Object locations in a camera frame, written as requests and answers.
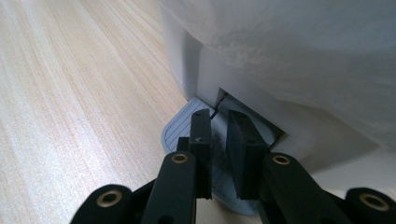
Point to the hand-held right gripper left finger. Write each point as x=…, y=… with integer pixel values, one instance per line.
x=202, y=149

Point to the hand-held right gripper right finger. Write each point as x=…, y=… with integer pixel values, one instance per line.
x=246, y=155

